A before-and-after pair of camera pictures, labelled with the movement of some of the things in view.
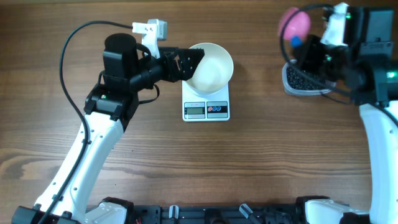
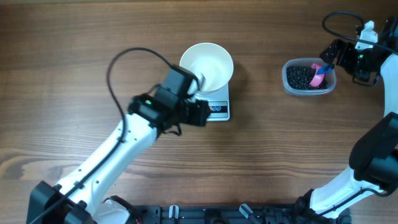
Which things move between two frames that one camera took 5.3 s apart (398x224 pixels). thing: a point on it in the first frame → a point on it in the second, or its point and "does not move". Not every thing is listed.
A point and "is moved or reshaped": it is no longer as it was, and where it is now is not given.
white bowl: x=214 y=71 does not move
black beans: x=297 y=81 does not move
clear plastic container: x=298 y=82 does not move
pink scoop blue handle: x=297 y=26 is moved or reshaped
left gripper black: x=185 y=73 → x=200 y=110
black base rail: x=243 y=214 does not move
